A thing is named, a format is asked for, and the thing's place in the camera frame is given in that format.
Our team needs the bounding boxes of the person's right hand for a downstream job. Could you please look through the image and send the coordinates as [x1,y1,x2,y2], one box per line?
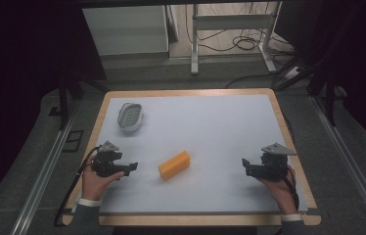
[256,165,298,217]

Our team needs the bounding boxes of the silver floor rail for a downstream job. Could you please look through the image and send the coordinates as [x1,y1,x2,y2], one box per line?
[309,95,366,235]
[9,97,81,235]

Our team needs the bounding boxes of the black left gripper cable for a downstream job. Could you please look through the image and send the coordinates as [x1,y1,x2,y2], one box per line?
[53,145,103,227]

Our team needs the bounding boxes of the white cabinet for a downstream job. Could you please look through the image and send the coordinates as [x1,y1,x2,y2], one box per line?
[82,4,170,57]

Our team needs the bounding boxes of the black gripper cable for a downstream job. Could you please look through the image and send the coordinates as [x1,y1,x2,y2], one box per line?
[280,164,300,212]
[53,145,103,227]

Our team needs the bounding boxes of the black floor cables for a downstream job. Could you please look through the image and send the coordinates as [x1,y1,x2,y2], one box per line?
[184,2,299,90]

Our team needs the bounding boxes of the orange soap bar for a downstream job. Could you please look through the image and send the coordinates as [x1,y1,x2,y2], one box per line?
[158,150,192,182]

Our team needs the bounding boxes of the grey oval soap dish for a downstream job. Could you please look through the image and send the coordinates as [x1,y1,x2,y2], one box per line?
[116,102,145,133]

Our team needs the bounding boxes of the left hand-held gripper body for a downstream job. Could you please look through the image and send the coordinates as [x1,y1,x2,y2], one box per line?
[90,140,131,179]

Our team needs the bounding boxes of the white metal desk frame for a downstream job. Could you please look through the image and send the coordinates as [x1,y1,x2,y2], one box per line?
[190,0,284,76]

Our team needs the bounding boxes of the white power strip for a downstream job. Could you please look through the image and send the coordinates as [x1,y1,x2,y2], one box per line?
[284,66,304,81]

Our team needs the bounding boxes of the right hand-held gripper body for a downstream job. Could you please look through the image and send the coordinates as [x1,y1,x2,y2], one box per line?
[248,142,298,183]

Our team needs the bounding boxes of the white table mat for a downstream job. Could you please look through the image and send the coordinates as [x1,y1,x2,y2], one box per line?
[98,94,309,214]

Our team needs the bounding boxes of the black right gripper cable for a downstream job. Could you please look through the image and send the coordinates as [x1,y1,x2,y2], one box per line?
[280,164,300,212]

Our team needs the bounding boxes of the black metal stand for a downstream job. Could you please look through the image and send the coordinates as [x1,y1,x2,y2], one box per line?
[47,74,111,131]

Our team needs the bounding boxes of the person's left hand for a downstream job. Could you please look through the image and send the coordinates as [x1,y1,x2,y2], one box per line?
[80,162,125,202]

